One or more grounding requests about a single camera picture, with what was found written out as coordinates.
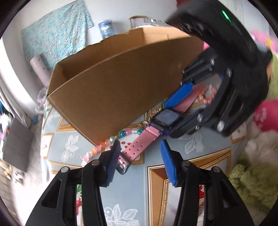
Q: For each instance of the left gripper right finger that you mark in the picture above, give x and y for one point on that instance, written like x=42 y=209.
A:
x=223 y=205

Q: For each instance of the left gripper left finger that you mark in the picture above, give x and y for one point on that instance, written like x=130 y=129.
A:
x=57 y=205

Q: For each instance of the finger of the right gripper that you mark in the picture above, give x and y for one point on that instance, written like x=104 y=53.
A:
x=197 y=71
x=189 y=124

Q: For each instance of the pink strap smart watch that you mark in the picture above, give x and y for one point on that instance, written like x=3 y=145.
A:
x=160 y=124

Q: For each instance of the grey cabinet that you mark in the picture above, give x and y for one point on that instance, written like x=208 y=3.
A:
x=17 y=145

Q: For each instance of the fruit pattern tablecloth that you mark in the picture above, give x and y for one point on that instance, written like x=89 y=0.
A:
x=143 y=195

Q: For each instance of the brown cardboard box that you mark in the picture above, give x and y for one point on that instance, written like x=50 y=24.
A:
x=108 y=85

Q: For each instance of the blue water bottle on dispenser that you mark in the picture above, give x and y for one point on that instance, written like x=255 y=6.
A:
x=106 y=29

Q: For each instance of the white plastic bag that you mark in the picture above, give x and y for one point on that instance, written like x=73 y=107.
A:
x=41 y=99

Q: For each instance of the pink rolled mat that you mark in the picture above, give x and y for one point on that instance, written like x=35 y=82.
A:
x=40 y=70

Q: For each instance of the floral teal wall cloth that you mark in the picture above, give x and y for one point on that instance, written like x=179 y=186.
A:
x=57 y=35

